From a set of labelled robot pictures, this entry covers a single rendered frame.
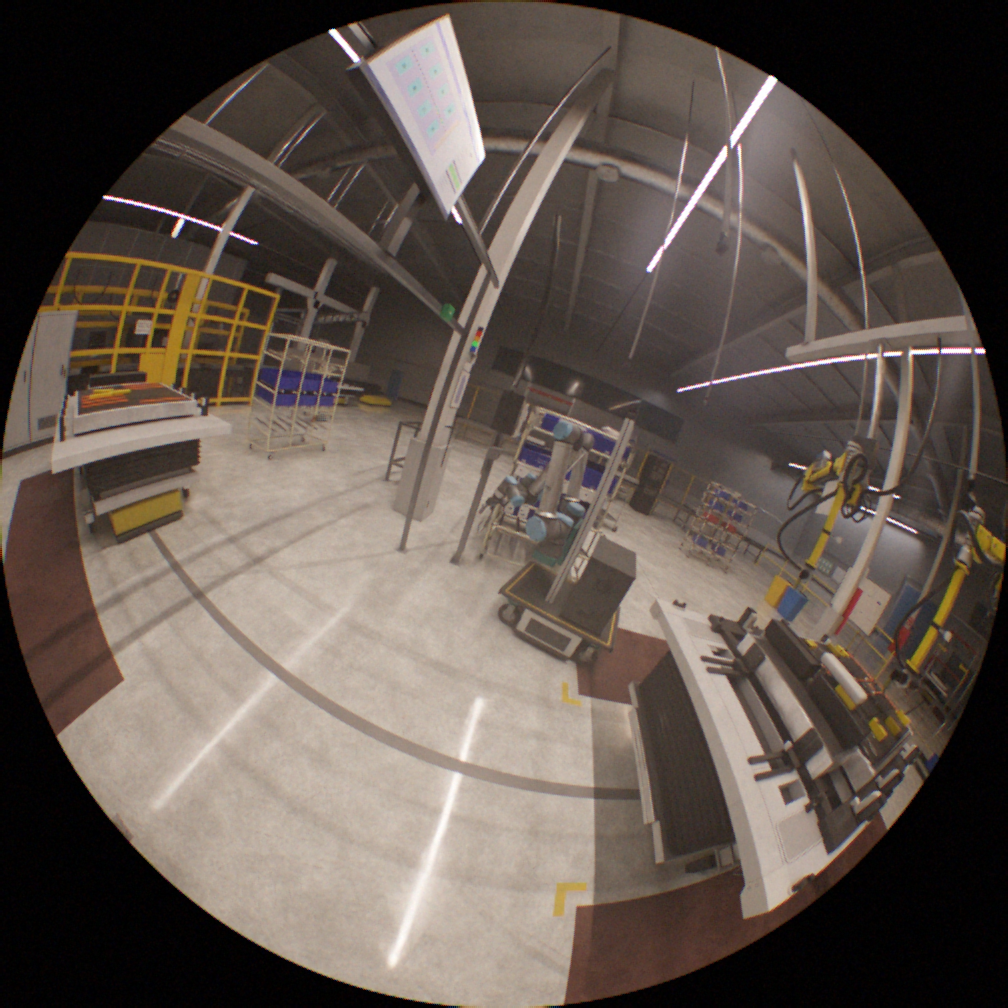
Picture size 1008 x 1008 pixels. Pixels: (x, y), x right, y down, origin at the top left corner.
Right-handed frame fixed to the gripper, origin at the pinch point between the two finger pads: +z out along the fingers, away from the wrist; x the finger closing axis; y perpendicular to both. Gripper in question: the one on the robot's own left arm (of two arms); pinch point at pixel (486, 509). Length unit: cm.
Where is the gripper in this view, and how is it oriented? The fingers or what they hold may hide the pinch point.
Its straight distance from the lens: 223.2
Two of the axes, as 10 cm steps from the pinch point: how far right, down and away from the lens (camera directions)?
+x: -5.8, 1.7, -8.0
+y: -6.0, -7.5, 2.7
